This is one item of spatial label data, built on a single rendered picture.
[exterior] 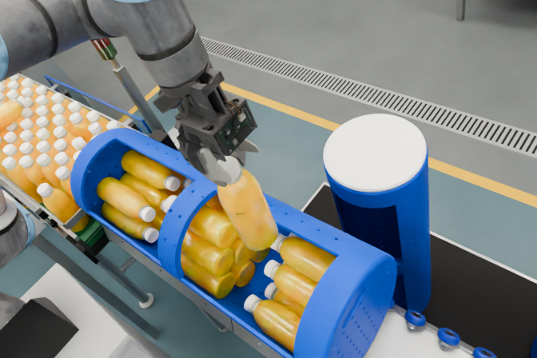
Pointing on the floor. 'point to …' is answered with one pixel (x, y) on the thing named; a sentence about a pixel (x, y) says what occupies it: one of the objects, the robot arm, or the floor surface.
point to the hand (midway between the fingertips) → (228, 168)
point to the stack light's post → (137, 97)
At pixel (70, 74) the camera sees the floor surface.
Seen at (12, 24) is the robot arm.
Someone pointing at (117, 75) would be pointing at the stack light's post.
